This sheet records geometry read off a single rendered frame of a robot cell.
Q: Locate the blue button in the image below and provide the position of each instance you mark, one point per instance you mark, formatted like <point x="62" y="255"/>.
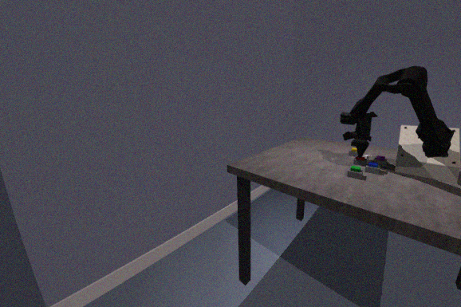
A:
<point x="373" y="168"/>

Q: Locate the red button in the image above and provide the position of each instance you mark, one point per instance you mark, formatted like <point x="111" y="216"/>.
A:
<point x="360" y="161"/>

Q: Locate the purple button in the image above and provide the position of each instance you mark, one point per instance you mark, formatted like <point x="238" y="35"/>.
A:
<point x="380" y="160"/>

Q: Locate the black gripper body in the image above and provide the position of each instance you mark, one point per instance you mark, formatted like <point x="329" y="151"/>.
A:
<point x="363" y="136"/>

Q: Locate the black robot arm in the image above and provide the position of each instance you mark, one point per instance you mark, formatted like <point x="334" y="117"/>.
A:
<point x="412" y="83"/>

